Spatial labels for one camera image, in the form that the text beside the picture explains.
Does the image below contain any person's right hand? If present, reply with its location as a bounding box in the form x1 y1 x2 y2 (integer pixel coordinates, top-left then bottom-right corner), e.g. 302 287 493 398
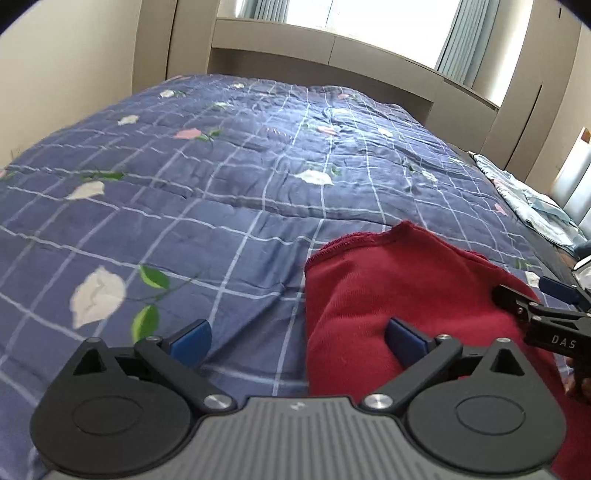
566 356 591 403

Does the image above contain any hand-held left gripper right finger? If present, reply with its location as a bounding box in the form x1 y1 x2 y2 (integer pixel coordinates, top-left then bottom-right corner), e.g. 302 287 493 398
361 318 529 412

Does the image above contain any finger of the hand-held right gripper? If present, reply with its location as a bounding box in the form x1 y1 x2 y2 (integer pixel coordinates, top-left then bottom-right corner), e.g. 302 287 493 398
538 276 591 309
492 284 546 323

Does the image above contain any beige wardrobe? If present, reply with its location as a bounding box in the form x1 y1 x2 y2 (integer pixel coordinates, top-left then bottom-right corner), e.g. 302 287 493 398
475 0 591 185

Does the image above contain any small white object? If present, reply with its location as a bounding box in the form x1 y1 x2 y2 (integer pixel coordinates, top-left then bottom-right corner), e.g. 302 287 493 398
571 256 591 298

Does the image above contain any light blue curtain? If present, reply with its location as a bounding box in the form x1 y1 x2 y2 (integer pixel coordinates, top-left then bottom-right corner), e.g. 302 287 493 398
241 0 291 23
435 0 498 92

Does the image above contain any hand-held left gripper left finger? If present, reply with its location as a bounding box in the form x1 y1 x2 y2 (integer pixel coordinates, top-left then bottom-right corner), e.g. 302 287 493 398
70 318 236 412

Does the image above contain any blue checked floral quilt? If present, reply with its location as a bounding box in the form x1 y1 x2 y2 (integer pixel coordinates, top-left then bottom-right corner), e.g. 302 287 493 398
0 74 580 480

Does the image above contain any light blue patterned cloth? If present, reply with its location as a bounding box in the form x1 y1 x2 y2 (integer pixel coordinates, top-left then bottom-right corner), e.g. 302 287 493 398
470 152 588 246

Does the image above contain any window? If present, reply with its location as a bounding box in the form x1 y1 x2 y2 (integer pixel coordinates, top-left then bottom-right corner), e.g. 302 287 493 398
285 0 463 66

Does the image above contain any beige wooden headboard shelf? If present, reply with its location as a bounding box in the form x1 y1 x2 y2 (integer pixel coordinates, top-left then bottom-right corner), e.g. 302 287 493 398
210 17 503 139

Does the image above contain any dark red sweater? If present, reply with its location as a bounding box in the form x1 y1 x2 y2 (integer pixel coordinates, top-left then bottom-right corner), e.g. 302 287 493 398
305 220 591 480

